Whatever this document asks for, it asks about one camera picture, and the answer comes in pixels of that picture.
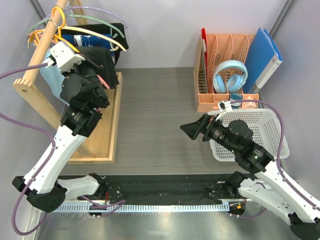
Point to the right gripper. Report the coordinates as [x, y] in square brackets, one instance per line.
[204, 125]

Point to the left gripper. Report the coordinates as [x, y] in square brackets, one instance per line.
[83, 63]

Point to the light blue trousers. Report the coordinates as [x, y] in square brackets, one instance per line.
[54, 79]

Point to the orange plastic hanger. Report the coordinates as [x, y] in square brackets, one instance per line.
[55, 27]

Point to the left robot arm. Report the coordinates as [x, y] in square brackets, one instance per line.
[84, 92]

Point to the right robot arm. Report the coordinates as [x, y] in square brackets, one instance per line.
[298, 209]

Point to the pink plastic hanger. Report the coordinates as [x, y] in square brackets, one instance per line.
[103, 82]

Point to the dark grey trousers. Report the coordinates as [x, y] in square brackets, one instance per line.
[99, 59]

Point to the blue patterned trousers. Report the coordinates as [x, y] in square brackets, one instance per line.
[93, 41]

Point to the black trousers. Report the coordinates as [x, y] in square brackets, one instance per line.
[102, 29]

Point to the cream plastic hanger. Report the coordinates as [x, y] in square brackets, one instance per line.
[88, 32]

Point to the green plastic hanger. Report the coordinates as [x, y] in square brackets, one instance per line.
[46, 19]

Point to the purple plastic hanger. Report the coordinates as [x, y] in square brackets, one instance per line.
[100, 10]

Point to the blue white small jar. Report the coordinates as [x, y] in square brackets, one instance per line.
[234, 97]

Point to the light blue headphones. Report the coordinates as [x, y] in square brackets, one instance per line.
[229, 77]

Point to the white plastic basket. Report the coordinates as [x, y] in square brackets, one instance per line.
[266, 132]

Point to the wooden clothes rack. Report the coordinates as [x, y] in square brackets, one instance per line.
[100, 147]

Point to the orange desk file organizer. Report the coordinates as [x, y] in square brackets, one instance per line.
[212, 87]

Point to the red folder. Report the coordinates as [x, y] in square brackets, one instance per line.
[205, 56]

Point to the blue folder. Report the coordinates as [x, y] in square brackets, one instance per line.
[262, 61]

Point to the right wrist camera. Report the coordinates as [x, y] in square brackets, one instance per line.
[225, 109]

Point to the white slotted cable duct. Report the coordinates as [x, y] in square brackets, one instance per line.
[86, 207]

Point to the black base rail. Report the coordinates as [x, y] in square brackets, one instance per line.
[168, 190]

